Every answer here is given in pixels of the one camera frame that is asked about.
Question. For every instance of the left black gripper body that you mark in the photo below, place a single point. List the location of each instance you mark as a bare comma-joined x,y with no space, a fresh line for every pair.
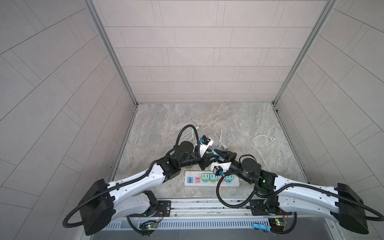
192,158

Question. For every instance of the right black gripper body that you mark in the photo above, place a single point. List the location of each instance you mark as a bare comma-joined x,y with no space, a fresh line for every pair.
238,167

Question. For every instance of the green charger plug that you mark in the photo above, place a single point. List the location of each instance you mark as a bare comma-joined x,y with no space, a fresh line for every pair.
205,177

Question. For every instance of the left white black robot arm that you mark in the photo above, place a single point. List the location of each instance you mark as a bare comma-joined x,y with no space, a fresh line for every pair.
159,172

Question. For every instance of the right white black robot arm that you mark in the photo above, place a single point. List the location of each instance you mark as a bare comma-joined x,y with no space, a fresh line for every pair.
281,195

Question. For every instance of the white multicolour power strip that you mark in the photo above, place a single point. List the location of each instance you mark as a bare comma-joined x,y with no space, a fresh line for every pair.
194,179

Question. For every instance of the right circuit board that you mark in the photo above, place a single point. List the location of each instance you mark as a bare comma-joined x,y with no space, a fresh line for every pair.
278,224

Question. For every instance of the circuit board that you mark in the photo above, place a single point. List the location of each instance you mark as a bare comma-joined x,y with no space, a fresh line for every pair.
149,225
278,224

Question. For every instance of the left circuit board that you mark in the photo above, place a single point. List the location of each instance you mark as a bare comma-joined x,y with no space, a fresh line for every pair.
149,225

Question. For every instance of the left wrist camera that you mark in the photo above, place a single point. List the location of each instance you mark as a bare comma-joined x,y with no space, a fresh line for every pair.
204,144

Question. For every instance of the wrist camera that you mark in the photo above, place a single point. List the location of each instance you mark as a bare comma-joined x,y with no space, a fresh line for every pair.
219,169
204,144

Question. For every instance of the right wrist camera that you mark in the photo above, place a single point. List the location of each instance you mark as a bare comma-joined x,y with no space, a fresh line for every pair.
219,169

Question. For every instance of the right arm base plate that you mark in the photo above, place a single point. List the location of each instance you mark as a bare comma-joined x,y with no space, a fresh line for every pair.
261,208

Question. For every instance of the aluminium mounting rail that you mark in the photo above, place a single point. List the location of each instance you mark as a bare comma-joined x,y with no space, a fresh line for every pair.
210,207

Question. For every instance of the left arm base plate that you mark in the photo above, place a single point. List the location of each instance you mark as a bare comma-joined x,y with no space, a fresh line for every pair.
161,210

